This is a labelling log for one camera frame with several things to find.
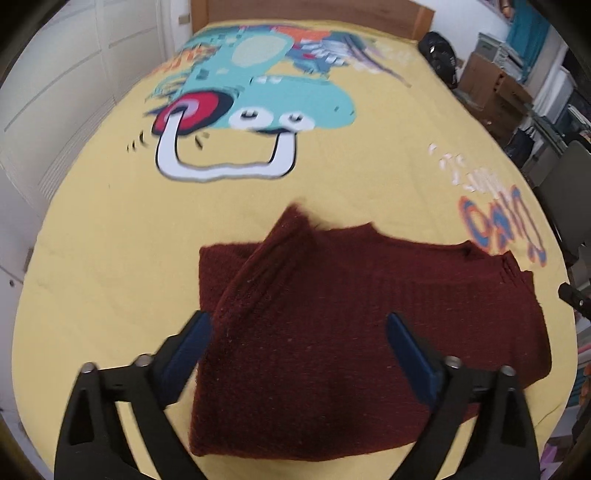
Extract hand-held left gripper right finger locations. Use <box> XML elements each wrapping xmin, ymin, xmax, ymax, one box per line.
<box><xmin>385</xmin><ymin>312</ymin><xmax>541</xmax><ymax>480</ymax></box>

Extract wooden dresser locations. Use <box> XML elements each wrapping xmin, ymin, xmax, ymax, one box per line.
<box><xmin>457</xmin><ymin>51</ymin><xmax>534</xmax><ymax>146</ymax></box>

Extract white wardrobe doors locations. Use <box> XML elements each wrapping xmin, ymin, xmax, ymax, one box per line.
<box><xmin>0</xmin><ymin>0</ymin><xmax>195</xmax><ymax>278</ymax></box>

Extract teal curtain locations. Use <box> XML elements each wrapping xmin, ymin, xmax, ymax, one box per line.
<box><xmin>508</xmin><ymin>0</ymin><xmax>557</xmax><ymax>86</ymax></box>

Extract yellow printed blanket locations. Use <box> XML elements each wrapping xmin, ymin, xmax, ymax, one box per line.
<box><xmin>11</xmin><ymin>18</ymin><xmax>578</xmax><ymax>480</ymax></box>

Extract white printer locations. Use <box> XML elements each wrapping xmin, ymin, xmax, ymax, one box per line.
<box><xmin>496</xmin><ymin>44</ymin><xmax>528</xmax><ymax>85</ymax></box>

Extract dark red knit sweater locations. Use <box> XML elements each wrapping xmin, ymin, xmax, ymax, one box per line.
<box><xmin>188</xmin><ymin>203</ymin><xmax>552</xmax><ymax>461</ymax></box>

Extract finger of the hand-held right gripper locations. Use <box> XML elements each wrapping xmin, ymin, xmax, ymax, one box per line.
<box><xmin>558</xmin><ymin>282</ymin><xmax>591</xmax><ymax>320</ymax></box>

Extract purple patterned mat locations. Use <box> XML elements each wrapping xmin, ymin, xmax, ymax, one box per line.
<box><xmin>542</xmin><ymin>434</ymin><xmax>575</xmax><ymax>480</ymax></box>

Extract wooden bed headboard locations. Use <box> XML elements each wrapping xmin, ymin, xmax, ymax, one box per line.
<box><xmin>191</xmin><ymin>0</ymin><xmax>435</xmax><ymax>40</ymax></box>

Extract grey green chair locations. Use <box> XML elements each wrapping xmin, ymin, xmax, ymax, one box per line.
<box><xmin>531</xmin><ymin>141</ymin><xmax>591</xmax><ymax>273</ymax></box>

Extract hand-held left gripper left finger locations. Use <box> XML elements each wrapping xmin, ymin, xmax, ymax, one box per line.
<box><xmin>54</xmin><ymin>311</ymin><xmax>213</xmax><ymax>480</ymax></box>

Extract dark blue bag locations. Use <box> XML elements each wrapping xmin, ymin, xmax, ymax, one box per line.
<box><xmin>505</xmin><ymin>129</ymin><xmax>536</xmax><ymax>171</ymax></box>

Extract black backpack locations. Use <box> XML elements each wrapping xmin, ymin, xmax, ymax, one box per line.
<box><xmin>418</xmin><ymin>31</ymin><xmax>460</xmax><ymax>88</ymax></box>

